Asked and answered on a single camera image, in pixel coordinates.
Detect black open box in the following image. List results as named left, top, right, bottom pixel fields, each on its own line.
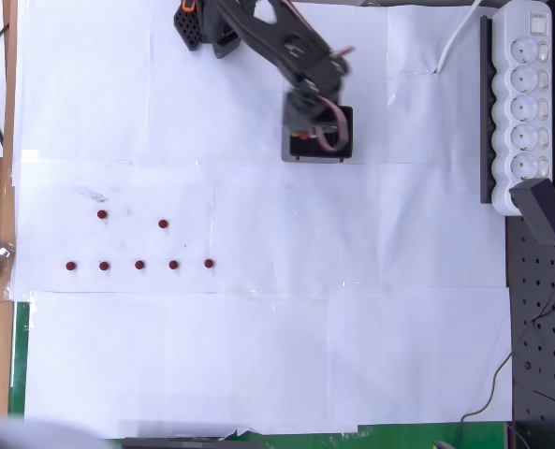
left=281, top=103, right=355, bottom=164

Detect white power strip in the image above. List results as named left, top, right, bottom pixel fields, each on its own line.
left=490, top=0, right=553, bottom=217

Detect white paper table cover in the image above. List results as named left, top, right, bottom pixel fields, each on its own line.
left=8, top=0, right=515, bottom=440

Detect black power adapter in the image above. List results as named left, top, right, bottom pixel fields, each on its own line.
left=509, top=178, right=555, bottom=248

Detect black pegboard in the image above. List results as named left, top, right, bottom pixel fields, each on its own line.
left=504, top=0, right=555, bottom=449

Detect green cutting mat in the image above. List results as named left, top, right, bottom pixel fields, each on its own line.
left=8, top=301, right=510, bottom=449

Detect grey rounded object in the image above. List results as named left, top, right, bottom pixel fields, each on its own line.
left=0, top=399, right=105, bottom=449

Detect white power cable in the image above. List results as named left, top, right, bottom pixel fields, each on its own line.
left=434, top=0, right=485, bottom=75

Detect thin black adapter cable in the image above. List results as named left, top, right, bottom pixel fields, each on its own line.
left=454, top=243, right=555, bottom=449

